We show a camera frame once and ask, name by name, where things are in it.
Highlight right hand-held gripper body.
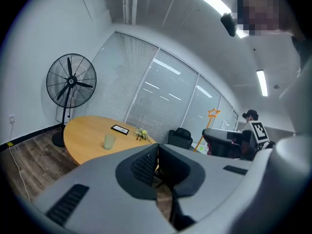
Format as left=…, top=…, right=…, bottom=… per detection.
left=226, top=122, right=270, bottom=151

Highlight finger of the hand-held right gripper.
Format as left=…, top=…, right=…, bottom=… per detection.
left=202, top=128, right=235, bottom=157

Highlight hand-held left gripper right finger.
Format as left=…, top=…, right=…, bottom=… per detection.
left=158, top=144, right=273, bottom=231

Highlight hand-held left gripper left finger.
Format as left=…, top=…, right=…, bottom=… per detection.
left=33, top=144, right=177, bottom=234

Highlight orange star stick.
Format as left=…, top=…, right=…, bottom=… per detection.
left=194, top=107, right=221, bottom=153

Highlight translucent green cup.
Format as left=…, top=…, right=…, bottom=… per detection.
left=103, top=134, right=117, bottom=151

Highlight black office chair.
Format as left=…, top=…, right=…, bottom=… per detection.
left=167, top=127, right=194, bottom=151

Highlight round wooden table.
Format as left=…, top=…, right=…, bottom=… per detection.
left=63, top=116, right=159, bottom=167

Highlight short ceiling light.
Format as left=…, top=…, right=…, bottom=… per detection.
left=256, top=69, right=269, bottom=97

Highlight pale flower bunch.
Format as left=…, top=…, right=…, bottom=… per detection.
left=134, top=128, right=153, bottom=145

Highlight glass partition with blinds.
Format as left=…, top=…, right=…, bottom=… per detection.
left=73, top=32, right=238, bottom=146

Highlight black standing fan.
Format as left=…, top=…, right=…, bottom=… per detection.
left=46, top=53, right=98, bottom=148

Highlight person's head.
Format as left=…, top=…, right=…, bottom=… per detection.
left=235, top=0, right=293, bottom=38

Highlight white ceiling pipes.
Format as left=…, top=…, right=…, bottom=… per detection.
left=123, top=0, right=139, bottom=25

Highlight black picture frame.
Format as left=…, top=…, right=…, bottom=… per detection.
left=111, top=124, right=130, bottom=136

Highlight white power cable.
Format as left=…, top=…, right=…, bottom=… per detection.
left=8, top=123, right=31, bottom=202

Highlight black head-worn camera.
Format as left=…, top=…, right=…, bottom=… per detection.
left=220, top=13, right=237, bottom=38

